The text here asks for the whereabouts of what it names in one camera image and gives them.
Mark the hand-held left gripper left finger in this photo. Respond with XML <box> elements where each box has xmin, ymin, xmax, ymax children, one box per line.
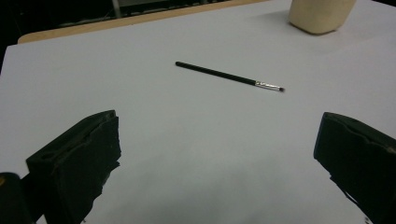
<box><xmin>25</xmin><ymin>109</ymin><xmax>122</xmax><ymax>224</ymax></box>

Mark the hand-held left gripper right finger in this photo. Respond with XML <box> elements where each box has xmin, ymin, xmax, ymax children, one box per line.
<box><xmin>313</xmin><ymin>111</ymin><xmax>396</xmax><ymax>224</ymax></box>

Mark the beige square cup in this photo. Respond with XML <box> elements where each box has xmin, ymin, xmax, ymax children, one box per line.
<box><xmin>288</xmin><ymin>0</ymin><xmax>358</xmax><ymax>35</ymax></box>

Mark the thin black makeup brush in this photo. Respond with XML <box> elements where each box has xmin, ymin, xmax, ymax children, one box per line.
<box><xmin>175</xmin><ymin>61</ymin><xmax>285</xmax><ymax>93</ymax></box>

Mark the white table mat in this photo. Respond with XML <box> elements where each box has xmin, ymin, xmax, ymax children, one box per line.
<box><xmin>0</xmin><ymin>0</ymin><xmax>396</xmax><ymax>224</ymax></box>

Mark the white metal stand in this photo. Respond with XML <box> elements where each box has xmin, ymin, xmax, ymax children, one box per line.
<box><xmin>111</xmin><ymin>0</ymin><xmax>123</xmax><ymax>19</ymax></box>

